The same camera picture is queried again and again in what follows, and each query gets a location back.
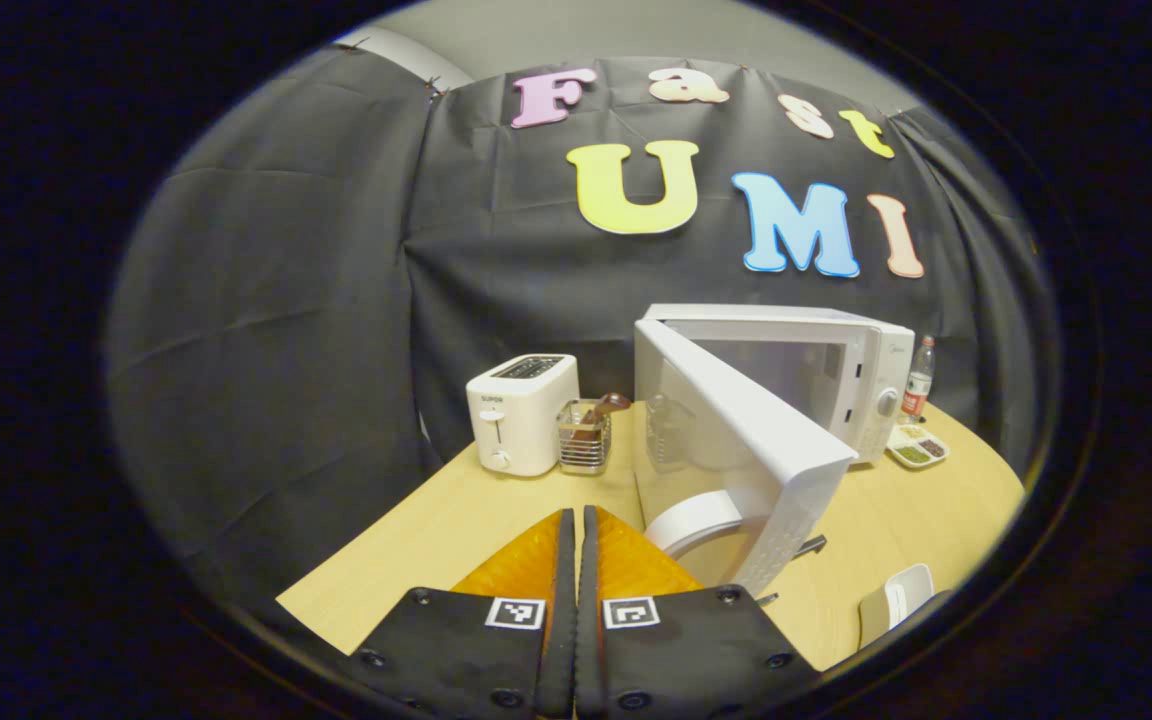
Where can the white microwave oven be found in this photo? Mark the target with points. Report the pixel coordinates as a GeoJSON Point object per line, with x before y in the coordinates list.
{"type": "Point", "coordinates": [786, 470]}

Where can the black backdrop cloth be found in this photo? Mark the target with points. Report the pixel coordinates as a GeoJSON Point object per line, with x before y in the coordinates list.
{"type": "Point", "coordinates": [286, 300]}

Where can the white toaster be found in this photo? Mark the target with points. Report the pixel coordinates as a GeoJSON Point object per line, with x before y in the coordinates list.
{"type": "Point", "coordinates": [526, 420]}

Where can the clear bottle with red label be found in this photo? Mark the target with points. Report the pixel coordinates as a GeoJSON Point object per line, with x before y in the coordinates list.
{"type": "Point", "coordinates": [918, 385]}

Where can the small white ribbed tray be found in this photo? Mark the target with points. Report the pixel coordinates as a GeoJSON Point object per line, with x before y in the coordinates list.
{"type": "Point", "coordinates": [901, 600]}

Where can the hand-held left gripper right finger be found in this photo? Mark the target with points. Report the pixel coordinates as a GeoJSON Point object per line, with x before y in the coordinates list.
{"type": "Point", "coordinates": [589, 620]}

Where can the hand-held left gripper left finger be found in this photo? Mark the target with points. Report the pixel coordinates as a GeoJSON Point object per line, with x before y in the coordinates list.
{"type": "Point", "coordinates": [563, 620]}

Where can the white divided dish with grains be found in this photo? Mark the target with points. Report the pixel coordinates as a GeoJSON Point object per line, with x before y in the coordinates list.
{"type": "Point", "coordinates": [916, 448]}

